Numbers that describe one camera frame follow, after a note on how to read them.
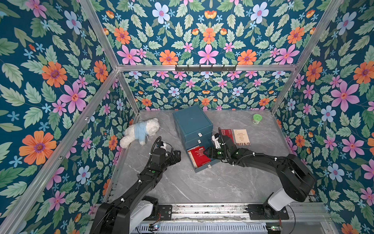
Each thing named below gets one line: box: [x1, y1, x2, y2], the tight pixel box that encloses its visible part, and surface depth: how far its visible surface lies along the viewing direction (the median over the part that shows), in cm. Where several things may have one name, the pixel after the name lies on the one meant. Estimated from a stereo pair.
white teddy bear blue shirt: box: [119, 117, 160, 149], surface depth 100 cm
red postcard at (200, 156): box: [190, 146, 212, 168], surface depth 95 cm
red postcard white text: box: [221, 129, 235, 143], surface depth 109 cm
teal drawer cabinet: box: [172, 105, 214, 152], surface depth 86 cm
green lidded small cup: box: [252, 113, 263, 125], surface depth 113 cm
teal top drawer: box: [184, 125, 213, 143], surface depth 84 cm
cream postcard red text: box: [233, 129, 251, 146], surface depth 106 cm
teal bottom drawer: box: [186, 149, 221, 174], surface depth 90 cm
